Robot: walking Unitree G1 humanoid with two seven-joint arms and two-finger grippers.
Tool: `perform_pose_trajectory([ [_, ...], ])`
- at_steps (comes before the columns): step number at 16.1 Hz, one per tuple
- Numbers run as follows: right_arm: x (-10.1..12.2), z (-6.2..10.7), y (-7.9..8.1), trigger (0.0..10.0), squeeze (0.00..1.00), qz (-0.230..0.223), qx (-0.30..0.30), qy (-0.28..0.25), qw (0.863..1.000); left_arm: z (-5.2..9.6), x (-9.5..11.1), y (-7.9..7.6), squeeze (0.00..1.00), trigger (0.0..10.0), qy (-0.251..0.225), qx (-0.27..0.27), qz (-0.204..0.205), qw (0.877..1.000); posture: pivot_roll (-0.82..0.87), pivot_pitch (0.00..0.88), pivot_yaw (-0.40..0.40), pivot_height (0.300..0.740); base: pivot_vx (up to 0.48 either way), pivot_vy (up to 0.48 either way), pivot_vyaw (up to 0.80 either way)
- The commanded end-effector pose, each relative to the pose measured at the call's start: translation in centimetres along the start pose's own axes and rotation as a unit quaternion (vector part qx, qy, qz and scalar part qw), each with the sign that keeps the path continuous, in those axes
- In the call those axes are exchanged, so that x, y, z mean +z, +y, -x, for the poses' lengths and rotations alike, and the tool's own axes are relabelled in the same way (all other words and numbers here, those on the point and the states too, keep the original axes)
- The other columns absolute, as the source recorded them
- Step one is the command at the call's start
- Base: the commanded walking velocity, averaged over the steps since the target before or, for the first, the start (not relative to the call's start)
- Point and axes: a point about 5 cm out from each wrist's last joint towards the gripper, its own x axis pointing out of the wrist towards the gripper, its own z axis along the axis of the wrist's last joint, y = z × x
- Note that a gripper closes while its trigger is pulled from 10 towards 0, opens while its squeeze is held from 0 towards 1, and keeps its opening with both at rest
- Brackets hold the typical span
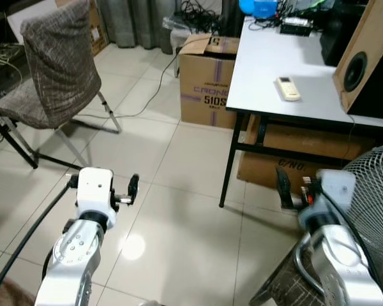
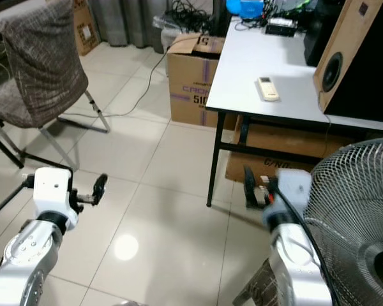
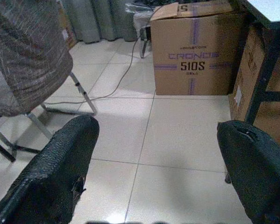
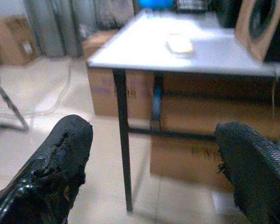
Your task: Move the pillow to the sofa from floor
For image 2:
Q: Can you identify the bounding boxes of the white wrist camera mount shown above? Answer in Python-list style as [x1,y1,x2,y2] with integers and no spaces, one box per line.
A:
[33,167,79,221]
[271,169,313,221]

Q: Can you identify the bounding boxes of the blue plastic object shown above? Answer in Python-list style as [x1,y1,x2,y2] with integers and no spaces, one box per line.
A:
[226,0,266,18]

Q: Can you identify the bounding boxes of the small black electronic device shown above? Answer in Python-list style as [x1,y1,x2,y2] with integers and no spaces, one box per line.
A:
[266,18,301,37]

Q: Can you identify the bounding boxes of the grey curtain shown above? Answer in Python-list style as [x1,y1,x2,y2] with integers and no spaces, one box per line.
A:
[89,0,170,47]

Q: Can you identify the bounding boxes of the white table with black legs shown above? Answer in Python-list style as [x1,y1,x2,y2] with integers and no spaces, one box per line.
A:
[206,16,383,208]

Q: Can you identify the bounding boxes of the brown fabric covered chair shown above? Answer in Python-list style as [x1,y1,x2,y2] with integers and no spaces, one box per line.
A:
[0,0,111,171]

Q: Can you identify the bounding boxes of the small brown cardboard box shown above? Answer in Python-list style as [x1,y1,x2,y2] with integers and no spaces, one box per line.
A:
[73,0,100,57]

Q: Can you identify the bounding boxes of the grey wire grille fan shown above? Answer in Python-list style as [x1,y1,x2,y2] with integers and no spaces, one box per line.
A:
[303,137,383,306]

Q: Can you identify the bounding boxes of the black box shaped appliance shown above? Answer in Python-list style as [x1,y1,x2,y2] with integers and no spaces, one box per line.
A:
[303,0,345,66]

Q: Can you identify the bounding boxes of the flat brown cardboard box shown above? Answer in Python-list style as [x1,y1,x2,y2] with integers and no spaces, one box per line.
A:
[225,118,368,186]

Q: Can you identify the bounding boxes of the brown patterned cushion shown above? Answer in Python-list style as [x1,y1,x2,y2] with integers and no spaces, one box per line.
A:
[233,258,282,306]

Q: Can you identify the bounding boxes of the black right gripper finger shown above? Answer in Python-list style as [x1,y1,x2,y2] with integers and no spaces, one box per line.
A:
[243,166,261,210]

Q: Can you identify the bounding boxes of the tangled black cables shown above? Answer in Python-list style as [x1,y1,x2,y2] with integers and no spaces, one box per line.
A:
[169,0,215,34]

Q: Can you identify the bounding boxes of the thin black floor cable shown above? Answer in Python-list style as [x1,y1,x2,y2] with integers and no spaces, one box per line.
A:
[63,54,170,119]

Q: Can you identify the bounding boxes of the clear plastic bag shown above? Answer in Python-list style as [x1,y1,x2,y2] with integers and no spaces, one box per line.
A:
[152,16,183,53]

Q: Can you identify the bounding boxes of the wooden loudspeaker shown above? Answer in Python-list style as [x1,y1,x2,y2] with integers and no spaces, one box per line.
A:
[313,0,383,123]

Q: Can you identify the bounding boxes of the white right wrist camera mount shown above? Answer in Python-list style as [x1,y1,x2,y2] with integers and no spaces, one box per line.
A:
[271,169,313,221]

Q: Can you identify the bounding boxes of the purple printed cardboard box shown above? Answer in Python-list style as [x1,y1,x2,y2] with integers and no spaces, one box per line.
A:
[167,32,224,128]

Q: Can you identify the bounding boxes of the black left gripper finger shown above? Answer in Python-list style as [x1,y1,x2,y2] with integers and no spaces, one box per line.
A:
[91,173,109,206]

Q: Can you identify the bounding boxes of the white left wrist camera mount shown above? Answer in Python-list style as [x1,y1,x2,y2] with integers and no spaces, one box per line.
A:
[33,167,79,221]

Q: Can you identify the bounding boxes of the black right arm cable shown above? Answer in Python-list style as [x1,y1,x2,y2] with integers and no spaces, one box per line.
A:
[280,190,343,306]

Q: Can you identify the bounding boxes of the cream remote control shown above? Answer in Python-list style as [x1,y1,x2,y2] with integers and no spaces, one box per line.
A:
[257,76,280,102]

